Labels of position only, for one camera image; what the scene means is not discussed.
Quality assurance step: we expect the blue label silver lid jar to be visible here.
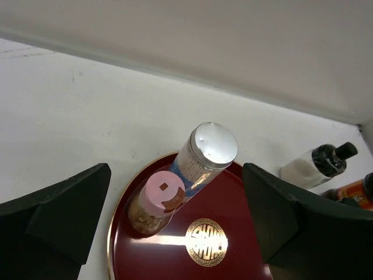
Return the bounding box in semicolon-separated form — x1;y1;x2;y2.
169;122;238;203

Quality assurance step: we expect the pink lid spice shaker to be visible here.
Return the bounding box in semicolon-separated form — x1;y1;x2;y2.
128;171;185;235

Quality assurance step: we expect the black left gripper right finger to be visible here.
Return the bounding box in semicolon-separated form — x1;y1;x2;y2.
242;163;372;279

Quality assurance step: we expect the black cap white powder bottle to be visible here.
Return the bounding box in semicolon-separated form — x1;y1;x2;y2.
279;142;358;190

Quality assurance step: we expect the red lid dark sauce jar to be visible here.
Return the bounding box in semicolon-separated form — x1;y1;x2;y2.
321;173;372;211

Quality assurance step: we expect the red round tray gold emblem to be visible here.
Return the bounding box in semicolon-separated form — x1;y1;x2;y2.
107;153;272;279

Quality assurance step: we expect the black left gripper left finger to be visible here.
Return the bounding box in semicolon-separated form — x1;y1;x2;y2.
1;163;111;279

